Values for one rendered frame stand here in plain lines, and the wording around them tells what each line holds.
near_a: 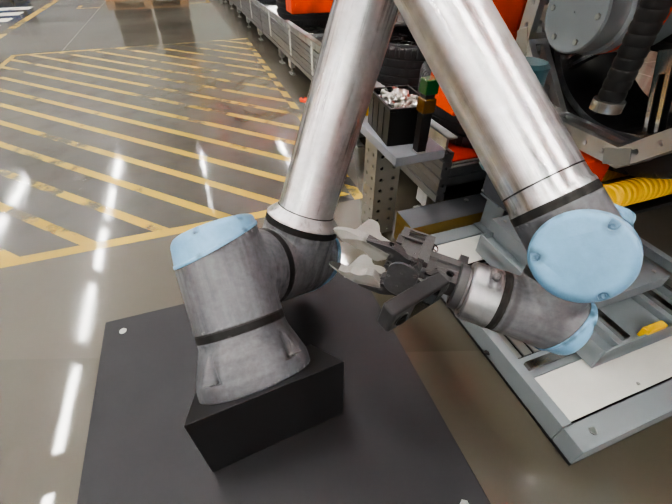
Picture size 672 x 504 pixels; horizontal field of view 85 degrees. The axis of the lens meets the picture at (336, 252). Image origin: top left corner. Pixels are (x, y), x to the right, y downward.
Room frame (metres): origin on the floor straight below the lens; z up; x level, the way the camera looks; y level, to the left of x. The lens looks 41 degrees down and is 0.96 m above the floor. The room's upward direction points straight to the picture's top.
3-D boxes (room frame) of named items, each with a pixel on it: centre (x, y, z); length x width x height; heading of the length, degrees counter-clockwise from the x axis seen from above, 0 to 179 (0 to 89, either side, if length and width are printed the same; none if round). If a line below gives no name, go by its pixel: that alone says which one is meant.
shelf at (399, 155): (1.22, -0.18, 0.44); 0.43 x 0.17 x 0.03; 20
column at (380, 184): (1.25, -0.17, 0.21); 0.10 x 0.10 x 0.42; 20
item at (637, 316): (0.81, -0.75, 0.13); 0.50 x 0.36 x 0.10; 20
